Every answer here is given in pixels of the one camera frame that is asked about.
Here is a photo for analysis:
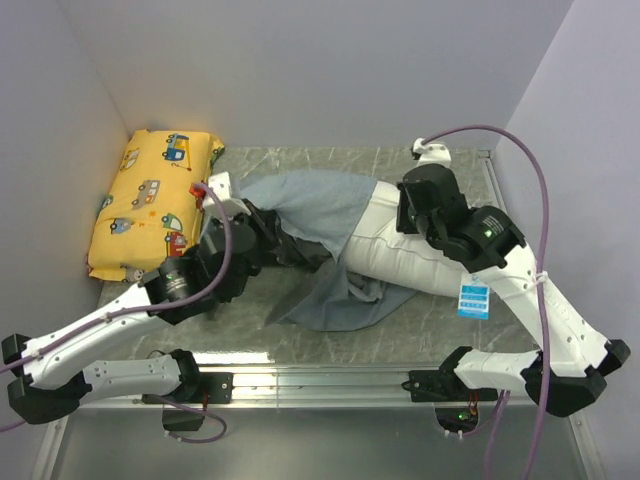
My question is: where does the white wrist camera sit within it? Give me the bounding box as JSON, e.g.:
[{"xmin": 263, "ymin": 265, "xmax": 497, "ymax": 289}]
[
  {"xmin": 411, "ymin": 138, "xmax": 452, "ymax": 168},
  {"xmin": 189, "ymin": 172, "xmax": 250, "ymax": 220}
]

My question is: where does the grey striped pillowcase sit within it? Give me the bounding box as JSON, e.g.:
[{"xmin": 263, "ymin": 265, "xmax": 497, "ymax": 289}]
[{"xmin": 240, "ymin": 170, "xmax": 416, "ymax": 332}]

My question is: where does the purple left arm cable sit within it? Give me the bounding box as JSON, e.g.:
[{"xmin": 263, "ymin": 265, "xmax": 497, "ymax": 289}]
[{"xmin": 0, "ymin": 185, "xmax": 233, "ymax": 444}]

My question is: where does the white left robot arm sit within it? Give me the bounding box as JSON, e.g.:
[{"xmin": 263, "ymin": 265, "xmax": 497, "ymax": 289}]
[{"xmin": 1, "ymin": 215, "xmax": 277, "ymax": 425}]

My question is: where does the white pillow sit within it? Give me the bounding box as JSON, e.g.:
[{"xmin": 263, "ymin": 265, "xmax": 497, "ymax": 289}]
[{"xmin": 342, "ymin": 179, "xmax": 476, "ymax": 300}]

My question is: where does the blue pillow label tag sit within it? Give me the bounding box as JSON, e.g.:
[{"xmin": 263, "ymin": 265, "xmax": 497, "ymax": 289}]
[{"xmin": 457, "ymin": 274, "xmax": 491, "ymax": 320}]

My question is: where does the aluminium mounting rail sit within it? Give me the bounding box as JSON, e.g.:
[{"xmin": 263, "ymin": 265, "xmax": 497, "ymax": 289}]
[{"xmin": 53, "ymin": 363, "xmax": 584, "ymax": 412}]

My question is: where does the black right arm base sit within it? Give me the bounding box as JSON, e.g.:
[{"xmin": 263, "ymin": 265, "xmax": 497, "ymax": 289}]
[{"xmin": 401, "ymin": 370, "xmax": 504, "ymax": 438}]

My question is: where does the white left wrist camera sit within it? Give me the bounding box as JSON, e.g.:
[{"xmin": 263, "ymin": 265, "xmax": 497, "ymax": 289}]
[{"xmin": 189, "ymin": 172, "xmax": 250, "ymax": 220}]

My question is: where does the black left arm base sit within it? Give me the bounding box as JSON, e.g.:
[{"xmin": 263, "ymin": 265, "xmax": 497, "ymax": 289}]
[{"xmin": 141, "ymin": 372, "xmax": 234, "ymax": 444}]

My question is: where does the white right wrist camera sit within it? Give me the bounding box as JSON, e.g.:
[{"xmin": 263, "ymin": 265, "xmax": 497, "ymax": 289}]
[{"xmin": 411, "ymin": 138, "xmax": 452, "ymax": 168}]

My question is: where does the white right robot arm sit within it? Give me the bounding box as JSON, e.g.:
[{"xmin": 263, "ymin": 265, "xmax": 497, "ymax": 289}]
[{"xmin": 396, "ymin": 164, "xmax": 630, "ymax": 417}]

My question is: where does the yellow car-print pillow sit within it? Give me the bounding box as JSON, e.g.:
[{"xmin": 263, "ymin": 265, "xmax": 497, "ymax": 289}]
[{"xmin": 87, "ymin": 130, "xmax": 224, "ymax": 283}]

